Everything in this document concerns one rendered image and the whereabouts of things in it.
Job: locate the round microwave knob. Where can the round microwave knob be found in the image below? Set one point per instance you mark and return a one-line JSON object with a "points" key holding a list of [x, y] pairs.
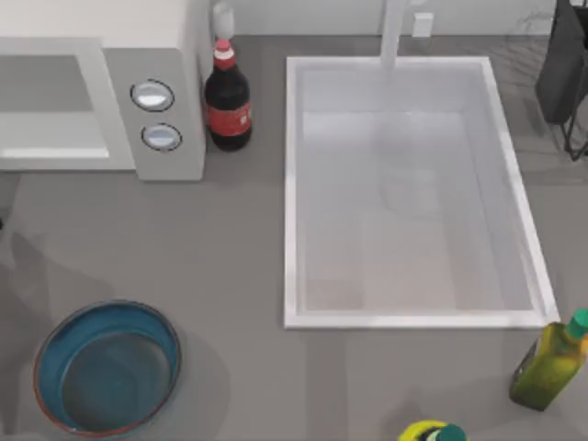
{"points": [[152, 95], [161, 137]]}

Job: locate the tall white tap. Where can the tall white tap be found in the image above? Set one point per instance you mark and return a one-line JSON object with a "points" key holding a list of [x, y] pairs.
{"points": [[392, 32]]}

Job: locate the white wall socket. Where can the white wall socket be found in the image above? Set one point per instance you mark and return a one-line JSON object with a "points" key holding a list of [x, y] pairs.
{"points": [[422, 24]]}

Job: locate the pale microwave oven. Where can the pale microwave oven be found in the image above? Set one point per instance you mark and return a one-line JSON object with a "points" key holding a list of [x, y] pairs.
{"points": [[151, 151]]}

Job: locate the dark cola bottle red cap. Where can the dark cola bottle red cap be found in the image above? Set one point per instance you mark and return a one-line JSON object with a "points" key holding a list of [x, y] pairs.
{"points": [[228, 108]]}

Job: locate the blue bowl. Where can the blue bowl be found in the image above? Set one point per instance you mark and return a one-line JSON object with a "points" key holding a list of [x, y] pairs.
{"points": [[108, 369]]}

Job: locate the yellow bottle green cap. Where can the yellow bottle green cap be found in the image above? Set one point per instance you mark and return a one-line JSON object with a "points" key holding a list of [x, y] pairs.
{"points": [[432, 432]]}

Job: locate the green oil bottle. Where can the green oil bottle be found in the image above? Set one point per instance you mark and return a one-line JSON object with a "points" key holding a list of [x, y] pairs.
{"points": [[549, 367]]}

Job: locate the white sink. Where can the white sink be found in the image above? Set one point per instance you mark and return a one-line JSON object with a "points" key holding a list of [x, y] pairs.
{"points": [[413, 206]]}

